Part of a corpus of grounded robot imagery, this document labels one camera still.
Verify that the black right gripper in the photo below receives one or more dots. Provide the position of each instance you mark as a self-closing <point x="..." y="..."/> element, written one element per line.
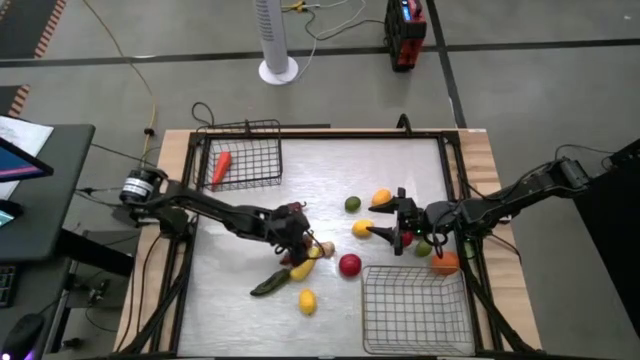
<point x="411" y="216"/>

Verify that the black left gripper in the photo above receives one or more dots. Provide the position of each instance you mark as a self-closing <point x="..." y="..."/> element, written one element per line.
<point x="287" y="225"/>

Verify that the dark red vegetable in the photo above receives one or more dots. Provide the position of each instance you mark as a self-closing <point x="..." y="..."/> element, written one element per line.
<point x="286" y="259"/>

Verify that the orange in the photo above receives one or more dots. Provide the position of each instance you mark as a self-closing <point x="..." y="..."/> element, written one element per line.
<point x="445" y="263"/>

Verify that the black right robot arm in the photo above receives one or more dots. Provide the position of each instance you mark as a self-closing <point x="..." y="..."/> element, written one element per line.
<point x="500" y="205"/>

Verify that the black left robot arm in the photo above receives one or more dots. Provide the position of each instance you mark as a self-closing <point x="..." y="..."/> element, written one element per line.
<point x="210" y="207"/>

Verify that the orange-yellow mango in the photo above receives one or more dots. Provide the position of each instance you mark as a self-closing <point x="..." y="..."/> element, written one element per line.
<point x="381" y="197"/>

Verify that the tan potato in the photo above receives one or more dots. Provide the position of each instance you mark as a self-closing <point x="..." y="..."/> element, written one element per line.
<point x="328" y="249"/>

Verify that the yellow lemon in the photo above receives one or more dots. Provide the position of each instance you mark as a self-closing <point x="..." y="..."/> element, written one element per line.
<point x="307" y="302"/>
<point x="362" y="228"/>

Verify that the red tomato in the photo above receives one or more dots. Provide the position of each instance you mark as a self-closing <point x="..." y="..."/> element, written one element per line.
<point x="408" y="239"/>

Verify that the green lime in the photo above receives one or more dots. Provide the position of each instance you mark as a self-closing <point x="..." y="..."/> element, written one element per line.
<point x="352" y="203"/>
<point x="424" y="248"/>

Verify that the dark green cucumber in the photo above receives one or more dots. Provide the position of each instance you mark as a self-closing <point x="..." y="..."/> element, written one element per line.
<point x="270" y="283"/>

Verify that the red apple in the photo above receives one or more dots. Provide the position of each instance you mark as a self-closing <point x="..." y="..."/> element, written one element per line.
<point x="350" y="265"/>

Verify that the orange carrot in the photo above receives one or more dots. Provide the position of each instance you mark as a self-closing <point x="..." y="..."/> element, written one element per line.
<point x="221" y="167"/>

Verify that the wooden table board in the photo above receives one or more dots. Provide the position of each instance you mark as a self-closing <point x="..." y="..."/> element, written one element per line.
<point x="172" y="150"/>

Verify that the red and black box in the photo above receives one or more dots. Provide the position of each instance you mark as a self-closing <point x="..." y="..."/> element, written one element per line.
<point x="405" y="35"/>

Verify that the white tower fan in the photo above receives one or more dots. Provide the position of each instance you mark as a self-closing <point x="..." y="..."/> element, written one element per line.
<point x="275" y="40"/>

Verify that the black cabinet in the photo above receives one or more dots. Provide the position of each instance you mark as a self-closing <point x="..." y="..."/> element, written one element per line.
<point x="612" y="240"/>

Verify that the black desk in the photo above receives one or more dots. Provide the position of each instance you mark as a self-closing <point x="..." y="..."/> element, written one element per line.
<point x="45" y="215"/>

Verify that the black computer mouse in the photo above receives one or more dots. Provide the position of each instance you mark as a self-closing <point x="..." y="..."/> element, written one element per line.
<point x="20" y="337"/>

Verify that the computer monitor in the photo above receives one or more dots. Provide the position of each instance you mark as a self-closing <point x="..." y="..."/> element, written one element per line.
<point x="20" y="162"/>

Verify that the black keyboard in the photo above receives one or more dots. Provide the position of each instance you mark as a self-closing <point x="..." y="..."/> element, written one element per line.
<point x="7" y="286"/>

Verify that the smartphone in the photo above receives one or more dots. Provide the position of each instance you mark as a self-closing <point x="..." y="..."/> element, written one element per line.
<point x="7" y="214"/>

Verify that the white paper sheet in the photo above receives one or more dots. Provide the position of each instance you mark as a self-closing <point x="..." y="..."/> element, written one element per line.
<point x="25" y="132"/>

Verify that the black striped-edge floor mat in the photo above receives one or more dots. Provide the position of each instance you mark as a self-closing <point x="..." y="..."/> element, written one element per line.
<point x="25" y="25"/>
<point x="10" y="100"/>

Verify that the black table frame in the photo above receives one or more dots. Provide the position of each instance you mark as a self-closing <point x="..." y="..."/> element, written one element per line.
<point x="320" y="135"/>

